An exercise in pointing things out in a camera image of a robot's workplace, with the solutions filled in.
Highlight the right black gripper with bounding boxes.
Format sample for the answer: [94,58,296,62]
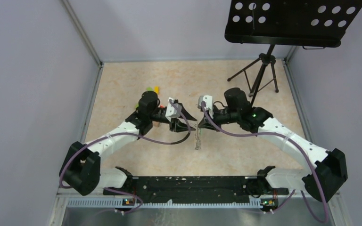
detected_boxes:
[198,105,239,133]

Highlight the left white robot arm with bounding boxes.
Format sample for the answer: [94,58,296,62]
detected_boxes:
[59,91,196,196]

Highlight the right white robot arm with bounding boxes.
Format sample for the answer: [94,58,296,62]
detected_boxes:
[198,88,348,202]

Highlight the natural wooden cube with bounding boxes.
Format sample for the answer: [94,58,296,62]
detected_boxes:
[152,121,161,127]

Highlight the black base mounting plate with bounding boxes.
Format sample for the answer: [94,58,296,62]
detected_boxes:
[119,176,289,204]

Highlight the black music stand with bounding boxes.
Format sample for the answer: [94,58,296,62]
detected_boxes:
[224,0,362,94]

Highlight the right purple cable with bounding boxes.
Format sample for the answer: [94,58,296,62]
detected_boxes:
[200,101,330,224]

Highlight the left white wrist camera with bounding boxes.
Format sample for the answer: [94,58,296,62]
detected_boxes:
[165,97,182,122]

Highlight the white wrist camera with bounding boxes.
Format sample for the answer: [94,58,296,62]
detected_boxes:
[165,97,182,122]
[197,95,214,118]

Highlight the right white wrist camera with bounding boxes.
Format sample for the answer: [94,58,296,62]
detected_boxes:
[197,95,214,118]

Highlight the grey slotted cable duct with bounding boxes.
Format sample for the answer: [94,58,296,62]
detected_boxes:
[67,197,263,209]

